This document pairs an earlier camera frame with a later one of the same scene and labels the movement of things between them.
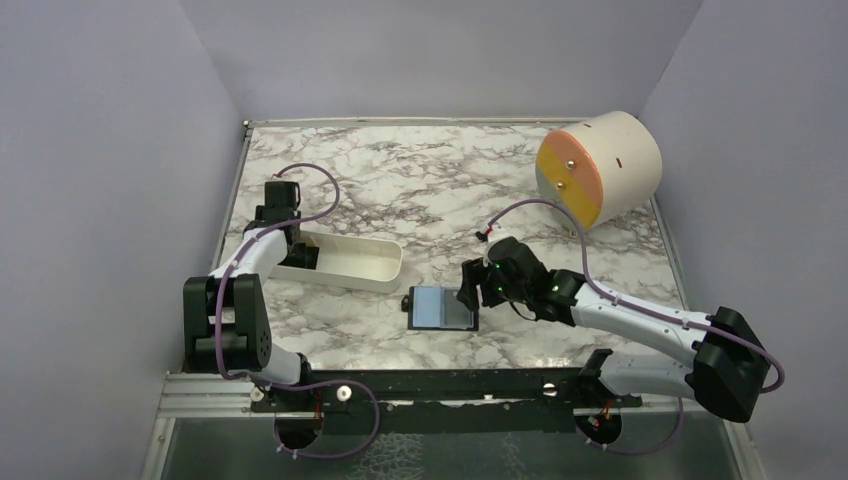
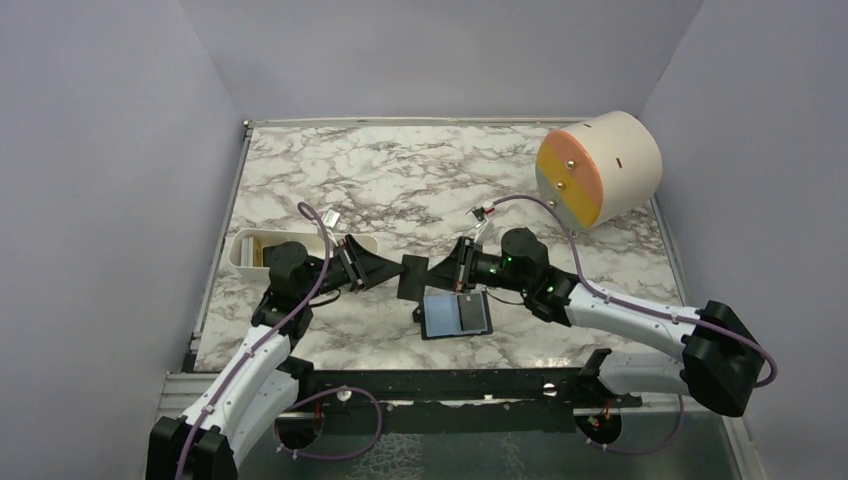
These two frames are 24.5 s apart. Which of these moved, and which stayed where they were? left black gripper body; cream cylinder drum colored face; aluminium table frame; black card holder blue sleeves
Moved: black card holder blue sleeves; left black gripper body
Stayed: aluminium table frame; cream cylinder drum colored face
